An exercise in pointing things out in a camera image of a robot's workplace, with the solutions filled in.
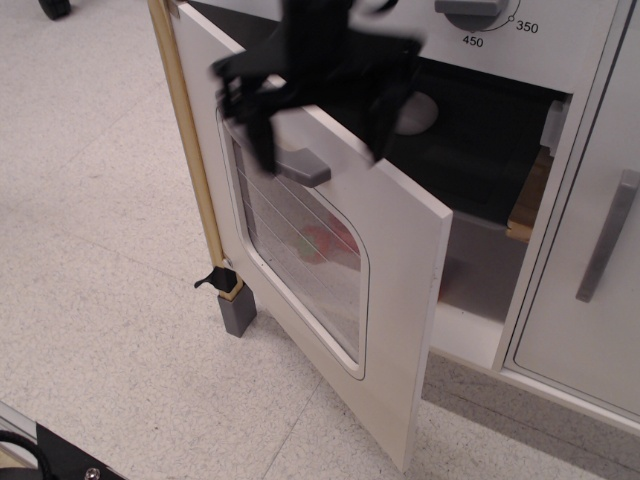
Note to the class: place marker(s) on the black caster wheel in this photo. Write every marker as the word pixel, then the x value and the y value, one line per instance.
pixel 55 9

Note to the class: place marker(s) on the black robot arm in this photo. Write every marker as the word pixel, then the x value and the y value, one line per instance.
pixel 325 20

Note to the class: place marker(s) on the black clip on leg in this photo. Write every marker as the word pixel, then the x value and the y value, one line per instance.
pixel 223 279

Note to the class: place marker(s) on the white oven door with window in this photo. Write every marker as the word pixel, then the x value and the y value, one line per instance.
pixel 346 254

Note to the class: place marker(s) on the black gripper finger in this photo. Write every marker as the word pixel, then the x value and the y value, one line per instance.
pixel 260 134
pixel 381 116

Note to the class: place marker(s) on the aluminium frame rail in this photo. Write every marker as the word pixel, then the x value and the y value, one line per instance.
pixel 13 421

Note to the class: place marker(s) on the white cupboard door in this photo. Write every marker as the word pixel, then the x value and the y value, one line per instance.
pixel 591 350

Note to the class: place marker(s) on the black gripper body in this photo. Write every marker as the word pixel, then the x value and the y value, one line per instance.
pixel 283 73

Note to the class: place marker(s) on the grey temperature knob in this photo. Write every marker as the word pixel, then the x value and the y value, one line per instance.
pixel 471 15

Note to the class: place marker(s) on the grey cabinet foot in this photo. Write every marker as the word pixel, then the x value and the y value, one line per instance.
pixel 238 314

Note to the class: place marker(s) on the dark grey oven tray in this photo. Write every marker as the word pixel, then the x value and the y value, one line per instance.
pixel 479 152

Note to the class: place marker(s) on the white toy egg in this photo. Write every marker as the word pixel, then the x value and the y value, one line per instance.
pixel 417 115

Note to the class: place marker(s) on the red toy strawberry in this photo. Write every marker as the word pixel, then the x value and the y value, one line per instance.
pixel 314 244

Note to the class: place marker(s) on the grey oven door handle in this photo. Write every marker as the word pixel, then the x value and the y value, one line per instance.
pixel 301 166

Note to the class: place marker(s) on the red toy cup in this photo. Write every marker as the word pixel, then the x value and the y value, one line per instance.
pixel 341 237

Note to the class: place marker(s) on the silver cupboard door handle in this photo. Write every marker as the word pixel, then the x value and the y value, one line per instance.
pixel 615 220

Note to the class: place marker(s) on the white toy kitchen cabinet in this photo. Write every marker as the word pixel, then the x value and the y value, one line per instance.
pixel 490 271

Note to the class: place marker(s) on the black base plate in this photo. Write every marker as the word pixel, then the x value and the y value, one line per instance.
pixel 67 461

